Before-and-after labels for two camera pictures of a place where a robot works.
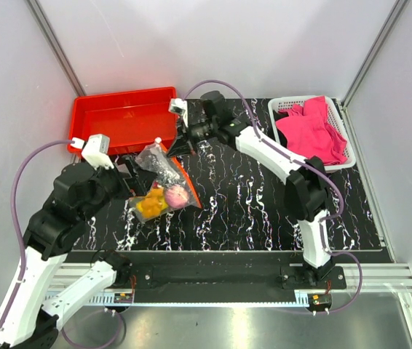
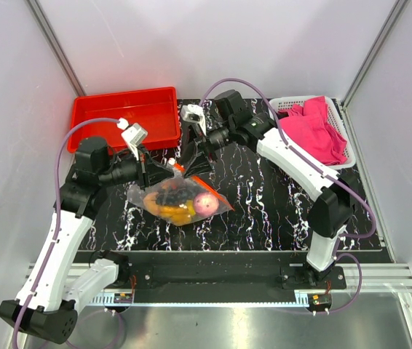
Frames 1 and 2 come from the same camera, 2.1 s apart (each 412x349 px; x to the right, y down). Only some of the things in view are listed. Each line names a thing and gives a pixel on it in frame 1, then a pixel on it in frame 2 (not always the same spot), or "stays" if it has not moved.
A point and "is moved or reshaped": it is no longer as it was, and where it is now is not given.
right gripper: [182, 147] -> [199, 163]
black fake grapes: [164, 175] is moved or reshaped
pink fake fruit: [177, 196] -> [206, 203]
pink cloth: [309, 134] stays
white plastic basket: [279, 107] stays
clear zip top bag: [172, 190] is moved or reshaped
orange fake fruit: [151, 206] -> [178, 215]
